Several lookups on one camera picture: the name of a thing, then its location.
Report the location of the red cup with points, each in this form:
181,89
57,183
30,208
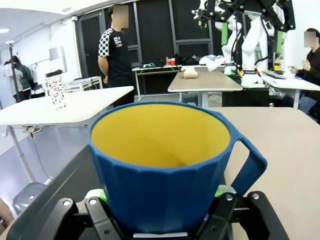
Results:
171,61

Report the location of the white low shelf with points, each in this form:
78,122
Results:
85,83

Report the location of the white folding table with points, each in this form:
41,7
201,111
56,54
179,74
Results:
157,68

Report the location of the white cloth pile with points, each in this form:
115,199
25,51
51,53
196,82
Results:
212,62

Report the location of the person in dark jacket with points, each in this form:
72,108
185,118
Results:
22,77

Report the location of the black tripod pole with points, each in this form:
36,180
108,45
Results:
13,70

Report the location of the person's left hand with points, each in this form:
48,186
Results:
5,215

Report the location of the seated person in black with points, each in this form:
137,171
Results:
310,75

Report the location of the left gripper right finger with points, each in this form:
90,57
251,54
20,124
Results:
245,217

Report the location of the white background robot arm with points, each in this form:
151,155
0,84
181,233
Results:
252,50
231,47

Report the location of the grey plastic stool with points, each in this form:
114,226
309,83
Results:
27,197

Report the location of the yellow bottle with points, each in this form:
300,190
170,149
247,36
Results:
276,65

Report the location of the white desk with keyboard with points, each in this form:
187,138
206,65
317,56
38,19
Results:
295,83

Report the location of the speckled paper cup black lid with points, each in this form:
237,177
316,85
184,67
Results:
57,90

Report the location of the beige background table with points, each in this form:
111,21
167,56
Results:
202,81

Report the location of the white standing air conditioner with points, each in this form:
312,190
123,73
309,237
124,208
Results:
58,58

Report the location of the blue mug yellow inside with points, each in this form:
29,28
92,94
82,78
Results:
160,195

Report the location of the person in checkered shirt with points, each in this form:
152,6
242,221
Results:
116,55

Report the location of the grey keyboard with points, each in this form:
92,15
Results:
273,74

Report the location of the brown cardboard roll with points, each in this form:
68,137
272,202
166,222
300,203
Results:
189,73

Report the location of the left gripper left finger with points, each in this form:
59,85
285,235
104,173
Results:
75,220

